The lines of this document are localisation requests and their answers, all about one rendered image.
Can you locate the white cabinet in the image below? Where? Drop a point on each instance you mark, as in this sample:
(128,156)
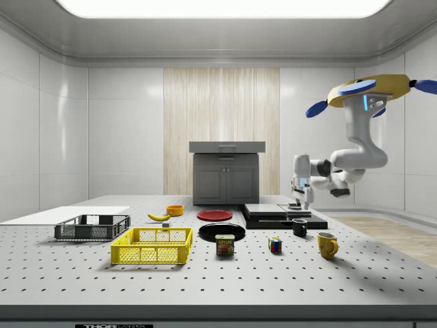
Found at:
(225,181)

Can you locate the flat-sided can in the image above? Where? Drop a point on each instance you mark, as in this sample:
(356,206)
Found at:
(224,245)

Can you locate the banana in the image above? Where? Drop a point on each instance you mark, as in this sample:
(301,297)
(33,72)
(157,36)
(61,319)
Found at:
(158,217)

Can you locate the black mug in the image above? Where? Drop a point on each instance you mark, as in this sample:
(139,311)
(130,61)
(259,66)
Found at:
(299,228)

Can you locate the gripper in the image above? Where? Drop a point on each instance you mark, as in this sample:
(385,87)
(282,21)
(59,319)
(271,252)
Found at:
(302,194)

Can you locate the dark grey basket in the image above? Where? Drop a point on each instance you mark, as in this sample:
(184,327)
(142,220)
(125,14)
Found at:
(68,230)

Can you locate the red plate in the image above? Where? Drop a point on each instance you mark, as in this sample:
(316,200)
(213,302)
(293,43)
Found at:
(214,215)

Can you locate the black stove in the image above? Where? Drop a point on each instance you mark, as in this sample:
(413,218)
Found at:
(266,215)

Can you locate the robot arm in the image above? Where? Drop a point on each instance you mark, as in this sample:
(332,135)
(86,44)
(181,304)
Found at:
(358,126)

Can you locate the yellow basket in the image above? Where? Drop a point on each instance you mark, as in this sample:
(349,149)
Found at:
(150,254)

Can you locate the white board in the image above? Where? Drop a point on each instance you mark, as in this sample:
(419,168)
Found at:
(61,213)

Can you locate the black plate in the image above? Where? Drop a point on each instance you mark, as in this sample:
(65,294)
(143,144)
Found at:
(211,231)

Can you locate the yellow bowl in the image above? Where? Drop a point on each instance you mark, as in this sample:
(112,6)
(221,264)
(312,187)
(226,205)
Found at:
(175,211)

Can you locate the yellow mug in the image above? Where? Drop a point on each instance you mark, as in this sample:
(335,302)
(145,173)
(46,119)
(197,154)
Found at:
(326,246)

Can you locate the puzzle cube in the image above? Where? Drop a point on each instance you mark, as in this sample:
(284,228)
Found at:
(275,245)

